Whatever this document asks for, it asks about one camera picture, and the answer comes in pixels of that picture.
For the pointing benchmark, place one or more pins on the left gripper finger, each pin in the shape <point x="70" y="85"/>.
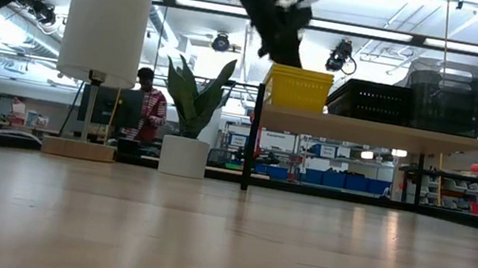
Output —
<point x="273" y="45"/>
<point x="293" y="49"/>

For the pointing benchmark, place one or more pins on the black slotted plastic basket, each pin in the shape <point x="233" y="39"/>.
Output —
<point x="369" y="102"/>

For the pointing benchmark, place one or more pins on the grey translucent plastic basket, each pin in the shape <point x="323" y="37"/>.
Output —
<point x="449" y="114"/>
<point x="451" y="67"/>

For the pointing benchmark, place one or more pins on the white sign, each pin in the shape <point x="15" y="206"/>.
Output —
<point x="277" y="141"/>

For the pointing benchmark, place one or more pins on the green leafy plant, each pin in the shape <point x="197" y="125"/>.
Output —
<point x="196" y="103"/>

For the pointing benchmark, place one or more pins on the black overhead beam with lights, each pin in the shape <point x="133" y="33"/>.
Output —
<point x="417" y="39"/>

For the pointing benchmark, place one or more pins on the blue storage bin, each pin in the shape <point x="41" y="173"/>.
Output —
<point x="370" y="185"/>
<point x="333" y="179"/>
<point x="277" y="173"/>

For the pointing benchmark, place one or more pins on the person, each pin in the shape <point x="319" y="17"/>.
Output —
<point x="153" y="111"/>

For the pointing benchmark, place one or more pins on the white plant pot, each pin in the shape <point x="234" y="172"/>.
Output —
<point x="184" y="156"/>

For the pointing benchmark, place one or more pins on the black monitor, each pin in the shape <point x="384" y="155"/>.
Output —
<point x="127" y="109"/>

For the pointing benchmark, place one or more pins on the white cylindrical lamp shade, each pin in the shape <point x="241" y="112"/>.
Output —
<point x="108" y="17"/>

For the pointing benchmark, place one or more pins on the black storage rack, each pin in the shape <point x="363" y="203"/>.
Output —
<point x="453" y="176"/>

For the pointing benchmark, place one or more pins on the round wooden lamp base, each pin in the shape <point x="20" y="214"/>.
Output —
<point x="78" y="149"/>

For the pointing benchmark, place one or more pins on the wooden shelf with black frame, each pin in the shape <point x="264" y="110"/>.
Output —
<point x="364" y="131"/>

